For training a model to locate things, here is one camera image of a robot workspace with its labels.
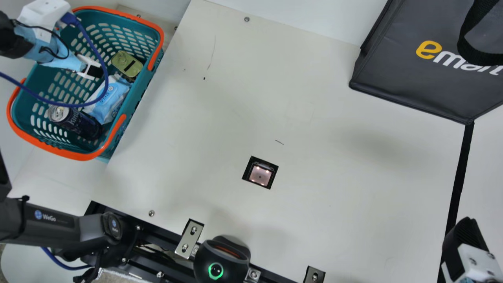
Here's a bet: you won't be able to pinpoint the small square scanner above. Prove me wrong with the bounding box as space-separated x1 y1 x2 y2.
241 156 279 190

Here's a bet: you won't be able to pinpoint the pale blue wipes pack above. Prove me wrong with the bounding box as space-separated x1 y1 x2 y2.
82 75 130 125

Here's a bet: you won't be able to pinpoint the blue cable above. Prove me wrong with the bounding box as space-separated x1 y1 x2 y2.
41 247 92 272
0 13 110 108

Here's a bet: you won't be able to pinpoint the black strip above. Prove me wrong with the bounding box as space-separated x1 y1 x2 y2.
436 121 475 283

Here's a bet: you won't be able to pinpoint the teal shopping basket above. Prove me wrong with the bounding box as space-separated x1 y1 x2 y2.
6 6 165 162

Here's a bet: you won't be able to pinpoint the black device with green light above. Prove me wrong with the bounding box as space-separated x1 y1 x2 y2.
193 235 252 282

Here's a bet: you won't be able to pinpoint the dark grey bag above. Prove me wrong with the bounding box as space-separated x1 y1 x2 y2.
349 0 503 126

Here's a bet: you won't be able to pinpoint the rectangular tin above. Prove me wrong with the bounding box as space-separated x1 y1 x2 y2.
110 51 144 82

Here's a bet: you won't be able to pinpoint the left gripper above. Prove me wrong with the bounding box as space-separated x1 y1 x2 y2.
18 24 104 81

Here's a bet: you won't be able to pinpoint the purple can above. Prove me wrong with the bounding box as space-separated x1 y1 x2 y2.
47 104 104 141

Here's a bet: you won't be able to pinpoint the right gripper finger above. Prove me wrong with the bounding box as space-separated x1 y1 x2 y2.
441 217 503 283

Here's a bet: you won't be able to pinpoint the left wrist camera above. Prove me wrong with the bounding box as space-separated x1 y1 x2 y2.
17 0 72 42

